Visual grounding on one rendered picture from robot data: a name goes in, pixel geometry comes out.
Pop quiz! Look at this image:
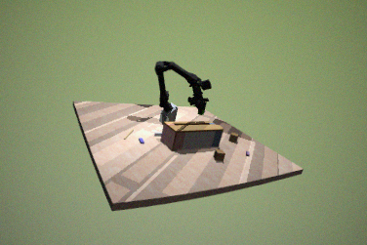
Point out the small brown cube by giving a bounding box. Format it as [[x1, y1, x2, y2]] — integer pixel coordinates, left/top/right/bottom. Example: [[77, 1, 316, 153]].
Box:
[[213, 149, 225, 161]]

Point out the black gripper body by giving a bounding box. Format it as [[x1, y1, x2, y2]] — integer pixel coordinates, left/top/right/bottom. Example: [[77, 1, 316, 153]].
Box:
[[190, 91, 209, 105]]

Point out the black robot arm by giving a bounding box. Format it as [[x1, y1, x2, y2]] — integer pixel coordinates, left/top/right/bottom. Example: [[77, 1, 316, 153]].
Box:
[[154, 61, 212, 113]]

